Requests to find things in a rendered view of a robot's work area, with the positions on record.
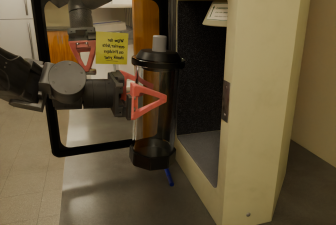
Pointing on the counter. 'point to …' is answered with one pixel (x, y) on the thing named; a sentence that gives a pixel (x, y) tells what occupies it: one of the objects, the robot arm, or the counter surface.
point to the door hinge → (172, 20)
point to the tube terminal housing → (252, 89)
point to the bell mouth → (217, 13)
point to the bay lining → (199, 69)
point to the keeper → (225, 100)
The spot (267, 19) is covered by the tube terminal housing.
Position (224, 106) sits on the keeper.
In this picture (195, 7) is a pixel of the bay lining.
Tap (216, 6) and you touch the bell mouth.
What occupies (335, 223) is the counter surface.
